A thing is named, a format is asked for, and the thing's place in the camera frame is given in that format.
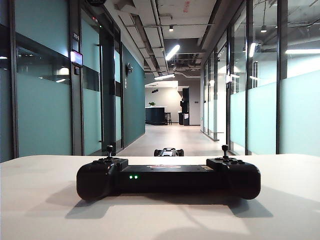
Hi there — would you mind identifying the black handheld remote control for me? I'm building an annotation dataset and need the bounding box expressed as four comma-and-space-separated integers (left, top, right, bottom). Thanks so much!
76, 144, 262, 202

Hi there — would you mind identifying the black quadruped robot dog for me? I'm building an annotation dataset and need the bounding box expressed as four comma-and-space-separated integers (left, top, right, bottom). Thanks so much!
153, 147, 185, 158

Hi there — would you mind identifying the lit door display panel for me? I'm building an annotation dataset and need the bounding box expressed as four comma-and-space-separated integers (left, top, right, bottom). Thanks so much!
70, 50, 84, 67

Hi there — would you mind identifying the dark counter with white top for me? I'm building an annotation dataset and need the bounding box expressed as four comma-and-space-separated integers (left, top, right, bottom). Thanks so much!
144, 106, 168, 126

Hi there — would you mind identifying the long black door handle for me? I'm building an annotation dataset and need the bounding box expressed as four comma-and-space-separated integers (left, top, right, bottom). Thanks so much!
96, 43, 104, 143

